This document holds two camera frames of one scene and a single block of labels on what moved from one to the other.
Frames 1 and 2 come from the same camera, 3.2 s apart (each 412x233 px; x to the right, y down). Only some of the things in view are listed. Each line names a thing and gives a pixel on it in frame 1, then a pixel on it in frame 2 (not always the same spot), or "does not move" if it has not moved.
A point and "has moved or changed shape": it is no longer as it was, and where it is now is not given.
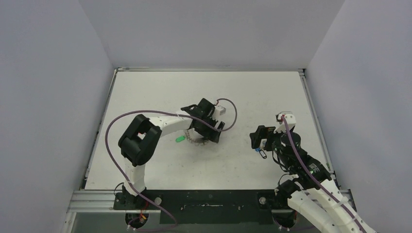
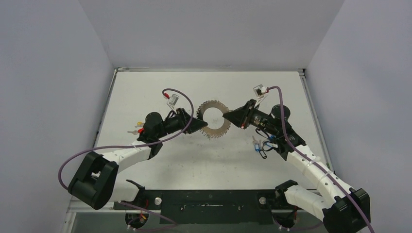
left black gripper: [210, 134] -> [184, 119]
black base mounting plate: [243, 207] does not move
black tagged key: [262, 153] does not move
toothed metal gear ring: [197, 141] has moved or changed shape
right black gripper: [266, 135] -> [243, 115]
